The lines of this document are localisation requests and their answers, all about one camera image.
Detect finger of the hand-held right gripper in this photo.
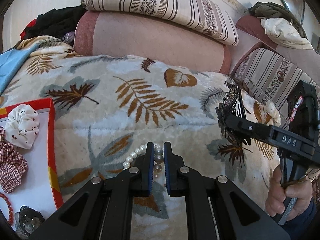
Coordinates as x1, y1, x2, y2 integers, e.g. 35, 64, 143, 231
224, 114, 273, 143

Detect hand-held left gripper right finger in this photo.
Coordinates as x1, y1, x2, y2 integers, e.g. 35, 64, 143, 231
163, 141, 292, 240

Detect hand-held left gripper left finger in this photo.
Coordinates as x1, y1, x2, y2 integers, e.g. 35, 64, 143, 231
29, 142, 155, 240

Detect white pearl necklace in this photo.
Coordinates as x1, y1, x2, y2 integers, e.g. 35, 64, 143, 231
122, 142, 165, 174

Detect black decorated hair clip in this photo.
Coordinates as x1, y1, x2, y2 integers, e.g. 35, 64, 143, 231
215, 79, 253, 147

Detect red-edged white box tray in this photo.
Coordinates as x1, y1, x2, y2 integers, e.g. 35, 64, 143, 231
0, 97, 64, 230

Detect plaid fabric scrunchie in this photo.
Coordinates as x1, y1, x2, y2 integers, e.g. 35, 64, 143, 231
0, 126, 28, 194

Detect person's right hand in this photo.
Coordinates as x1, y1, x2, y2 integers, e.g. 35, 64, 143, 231
265, 166, 313, 218

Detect cream dotted scrunchie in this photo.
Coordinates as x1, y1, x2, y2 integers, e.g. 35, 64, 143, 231
265, 100, 282, 127

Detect leaf print blanket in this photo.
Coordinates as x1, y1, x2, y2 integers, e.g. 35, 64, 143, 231
0, 35, 320, 240

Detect striped floral cushion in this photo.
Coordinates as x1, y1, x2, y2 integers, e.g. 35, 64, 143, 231
231, 47, 320, 120

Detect pink bolster cushion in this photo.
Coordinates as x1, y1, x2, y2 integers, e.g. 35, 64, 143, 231
236, 15, 320, 80
74, 11, 232, 74

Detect white dotted cloth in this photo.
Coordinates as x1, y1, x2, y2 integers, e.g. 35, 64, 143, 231
260, 17, 314, 50

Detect olive green clothing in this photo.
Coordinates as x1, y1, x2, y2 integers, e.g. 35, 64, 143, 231
248, 1, 307, 39

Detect grey gem hair clip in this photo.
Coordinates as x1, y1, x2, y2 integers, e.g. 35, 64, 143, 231
14, 205, 45, 238

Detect white dotted scrunchie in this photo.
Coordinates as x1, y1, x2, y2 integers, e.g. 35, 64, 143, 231
6, 104, 40, 149

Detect striped floral pillow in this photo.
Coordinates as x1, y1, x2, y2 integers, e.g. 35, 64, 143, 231
80, 0, 239, 47

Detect light blue cloth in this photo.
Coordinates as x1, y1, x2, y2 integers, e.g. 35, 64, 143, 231
0, 47, 34, 93

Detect black clothes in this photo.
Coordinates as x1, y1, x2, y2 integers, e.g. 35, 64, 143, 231
24, 5, 87, 40

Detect red cloth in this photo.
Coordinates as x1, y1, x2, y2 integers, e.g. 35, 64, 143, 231
19, 20, 38, 38

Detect red bead bracelet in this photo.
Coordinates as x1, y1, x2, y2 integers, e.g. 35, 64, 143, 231
0, 192, 14, 224

